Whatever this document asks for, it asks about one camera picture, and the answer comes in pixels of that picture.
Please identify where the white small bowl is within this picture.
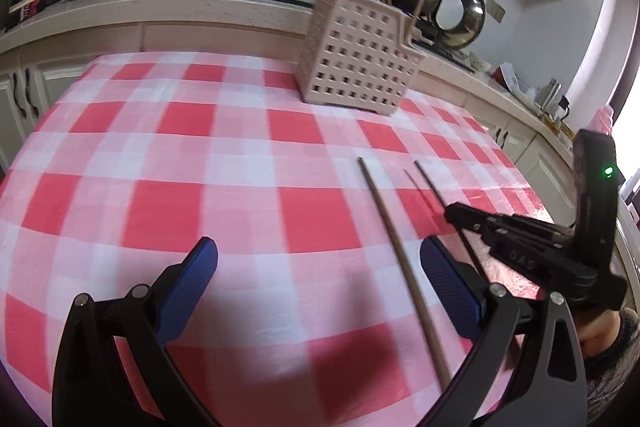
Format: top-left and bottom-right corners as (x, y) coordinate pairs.
(469, 55), (491, 74)

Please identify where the pink bottle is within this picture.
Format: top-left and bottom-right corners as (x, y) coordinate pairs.
(587, 105), (614, 135)

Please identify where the red white checkered tablecloth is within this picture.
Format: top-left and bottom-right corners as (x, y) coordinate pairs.
(1, 53), (546, 426)

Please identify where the black pink glove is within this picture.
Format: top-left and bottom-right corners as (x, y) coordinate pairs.
(18, 0), (47, 22)

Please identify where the white perforated utensil basket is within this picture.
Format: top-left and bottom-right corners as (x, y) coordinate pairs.
(294, 0), (425, 116)

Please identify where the right hand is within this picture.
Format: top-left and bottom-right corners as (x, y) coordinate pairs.
(574, 310), (620, 359)

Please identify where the steel thermos bottle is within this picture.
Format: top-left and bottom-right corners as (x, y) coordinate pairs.
(535, 78), (561, 110)

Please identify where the wall switch right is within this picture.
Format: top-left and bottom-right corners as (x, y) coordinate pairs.
(486, 0), (506, 24)

